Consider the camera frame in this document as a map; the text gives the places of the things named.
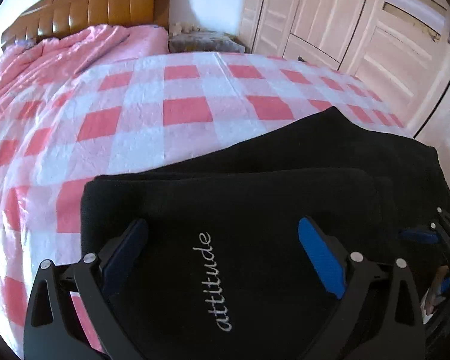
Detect black pants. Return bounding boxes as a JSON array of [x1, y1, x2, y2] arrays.
[[81, 107, 450, 359]]

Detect pink wooden wardrobe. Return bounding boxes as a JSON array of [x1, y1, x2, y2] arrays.
[[239, 0, 450, 146]]

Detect pink checkered bed sheet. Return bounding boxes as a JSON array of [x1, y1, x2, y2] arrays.
[[0, 53, 406, 355]]

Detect pink quilt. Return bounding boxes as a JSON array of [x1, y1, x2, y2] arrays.
[[0, 24, 169, 101]]

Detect bedside table with cloth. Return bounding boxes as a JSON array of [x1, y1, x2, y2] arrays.
[[168, 22, 246, 54]]

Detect brown leather headboard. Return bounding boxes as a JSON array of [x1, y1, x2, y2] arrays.
[[1, 0, 170, 50]]

